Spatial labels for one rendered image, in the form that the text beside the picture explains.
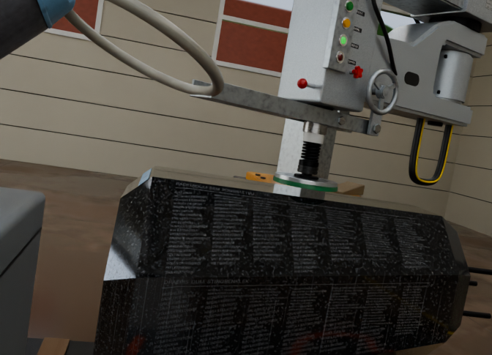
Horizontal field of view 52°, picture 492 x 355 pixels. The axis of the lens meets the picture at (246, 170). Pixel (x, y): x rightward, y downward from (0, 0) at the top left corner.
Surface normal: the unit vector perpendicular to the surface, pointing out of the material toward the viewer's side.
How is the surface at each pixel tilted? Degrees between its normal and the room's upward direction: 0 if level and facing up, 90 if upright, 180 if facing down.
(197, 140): 90
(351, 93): 90
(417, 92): 90
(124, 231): 59
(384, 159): 90
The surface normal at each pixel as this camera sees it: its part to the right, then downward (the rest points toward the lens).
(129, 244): -0.51, -0.55
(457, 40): 0.58, 0.16
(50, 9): 0.66, 0.73
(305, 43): -0.80, -0.08
